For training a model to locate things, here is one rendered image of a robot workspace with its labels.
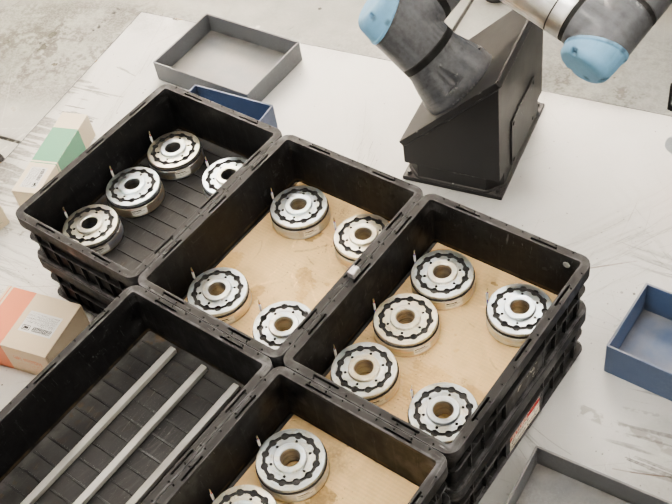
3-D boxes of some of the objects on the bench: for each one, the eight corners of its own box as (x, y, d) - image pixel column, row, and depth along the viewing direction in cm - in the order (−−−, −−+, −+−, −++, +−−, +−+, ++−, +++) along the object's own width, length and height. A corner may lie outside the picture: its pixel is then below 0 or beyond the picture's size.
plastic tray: (303, 59, 233) (299, 41, 229) (251, 112, 223) (246, 94, 219) (211, 30, 245) (206, 12, 241) (158, 79, 235) (152, 62, 231)
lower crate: (435, 279, 185) (431, 235, 176) (586, 349, 171) (590, 304, 162) (302, 443, 166) (290, 403, 157) (459, 537, 152) (456, 498, 143)
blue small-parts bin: (279, 129, 218) (273, 104, 213) (242, 176, 210) (235, 151, 205) (202, 108, 226) (194, 83, 221) (163, 152, 218) (155, 128, 213)
